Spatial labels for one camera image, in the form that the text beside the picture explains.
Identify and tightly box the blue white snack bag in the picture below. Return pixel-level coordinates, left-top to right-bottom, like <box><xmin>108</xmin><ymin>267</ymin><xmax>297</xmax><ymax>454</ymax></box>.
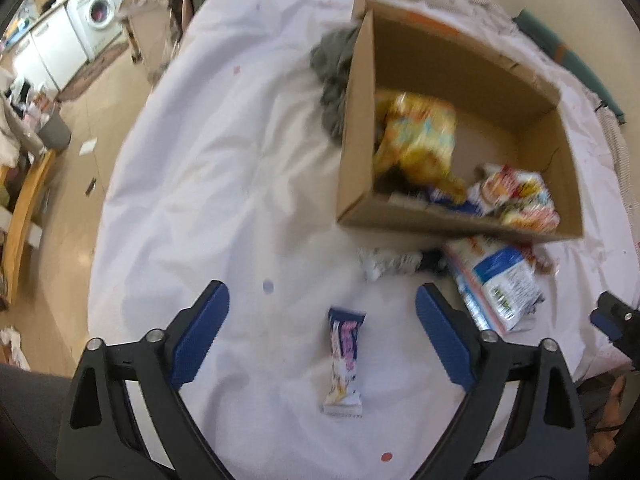
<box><xmin>442</xmin><ymin>235</ymin><xmax>544</xmax><ymax>336</ymax></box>

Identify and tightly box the yellow biscuit snack bag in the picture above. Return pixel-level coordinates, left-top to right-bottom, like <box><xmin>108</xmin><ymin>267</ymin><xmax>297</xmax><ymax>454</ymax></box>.
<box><xmin>372</xmin><ymin>89</ymin><xmax>466</xmax><ymax>188</ymax></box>

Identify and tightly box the dark blue chip bag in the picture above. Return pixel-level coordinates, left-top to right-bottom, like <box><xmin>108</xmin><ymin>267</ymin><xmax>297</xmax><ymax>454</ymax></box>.
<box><xmin>427</xmin><ymin>186</ymin><xmax>482</xmax><ymax>216</ymax></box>

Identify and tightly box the grey trash bin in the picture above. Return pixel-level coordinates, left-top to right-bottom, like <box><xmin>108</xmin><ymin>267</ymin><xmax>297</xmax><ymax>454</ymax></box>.
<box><xmin>38</xmin><ymin>110</ymin><xmax>72</xmax><ymax>152</ymax></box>

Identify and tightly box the white kitchen cabinet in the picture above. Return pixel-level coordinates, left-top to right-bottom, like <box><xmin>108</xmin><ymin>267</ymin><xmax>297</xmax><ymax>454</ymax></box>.
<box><xmin>13</xmin><ymin>6</ymin><xmax>88</xmax><ymax>94</ymax></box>

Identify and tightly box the white washing machine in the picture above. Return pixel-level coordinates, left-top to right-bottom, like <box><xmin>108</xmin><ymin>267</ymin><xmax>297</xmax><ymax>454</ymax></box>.
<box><xmin>65</xmin><ymin>0</ymin><xmax>122</xmax><ymax>61</ymax></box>

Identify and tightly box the white black wrapper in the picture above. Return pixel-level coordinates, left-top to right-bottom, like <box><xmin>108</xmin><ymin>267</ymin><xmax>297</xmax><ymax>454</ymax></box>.
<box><xmin>359</xmin><ymin>248</ymin><xmax>448</xmax><ymax>282</ymax></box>

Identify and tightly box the purple white candy bar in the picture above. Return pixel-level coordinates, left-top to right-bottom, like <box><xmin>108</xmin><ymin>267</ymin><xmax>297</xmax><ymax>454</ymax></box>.
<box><xmin>322</xmin><ymin>307</ymin><xmax>366</xmax><ymax>417</ymax></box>

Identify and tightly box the dark grey cloth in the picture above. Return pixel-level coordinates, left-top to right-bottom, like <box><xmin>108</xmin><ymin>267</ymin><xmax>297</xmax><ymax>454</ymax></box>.
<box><xmin>309</xmin><ymin>25</ymin><xmax>360</xmax><ymax>145</ymax></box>

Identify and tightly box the brown cardboard box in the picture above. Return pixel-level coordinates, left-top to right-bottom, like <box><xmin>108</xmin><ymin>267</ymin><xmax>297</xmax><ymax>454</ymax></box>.
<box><xmin>336</xmin><ymin>0</ymin><xmax>584</xmax><ymax>243</ymax></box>

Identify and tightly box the white printed bed sheet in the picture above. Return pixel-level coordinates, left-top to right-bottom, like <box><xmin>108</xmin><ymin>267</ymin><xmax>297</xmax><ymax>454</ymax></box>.
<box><xmin>86</xmin><ymin>0</ymin><xmax>640</xmax><ymax>480</ymax></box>

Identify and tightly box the Easy Life chicken snack bag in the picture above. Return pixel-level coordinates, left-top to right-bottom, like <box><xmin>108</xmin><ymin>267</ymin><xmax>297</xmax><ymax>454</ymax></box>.
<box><xmin>468</xmin><ymin>164</ymin><xmax>561</xmax><ymax>233</ymax></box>

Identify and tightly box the green rolled mat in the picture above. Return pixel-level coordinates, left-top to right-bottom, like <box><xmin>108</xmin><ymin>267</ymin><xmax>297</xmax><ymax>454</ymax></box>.
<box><xmin>513</xmin><ymin>9</ymin><xmax>626</xmax><ymax>125</ymax></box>

